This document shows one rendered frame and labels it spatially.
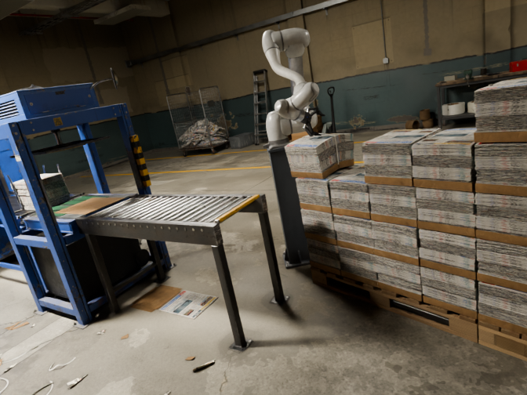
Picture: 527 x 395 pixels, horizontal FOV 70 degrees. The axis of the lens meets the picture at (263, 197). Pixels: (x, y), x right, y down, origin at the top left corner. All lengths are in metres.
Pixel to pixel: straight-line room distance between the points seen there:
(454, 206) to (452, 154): 0.26
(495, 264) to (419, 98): 7.08
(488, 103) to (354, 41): 7.50
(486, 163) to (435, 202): 0.32
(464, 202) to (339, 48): 7.61
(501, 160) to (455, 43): 7.01
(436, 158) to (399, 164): 0.20
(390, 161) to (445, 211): 0.37
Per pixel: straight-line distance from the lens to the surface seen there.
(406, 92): 8.98
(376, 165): 2.18
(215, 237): 2.09
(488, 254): 2.07
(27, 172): 2.97
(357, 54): 9.21
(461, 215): 2.04
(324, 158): 2.46
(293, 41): 2.73
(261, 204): 2.46
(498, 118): 1.87
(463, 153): 1.94
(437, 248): 2.18
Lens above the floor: 1.47
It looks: 16 degrees down
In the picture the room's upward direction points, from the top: 11 degrees counter-clockwise
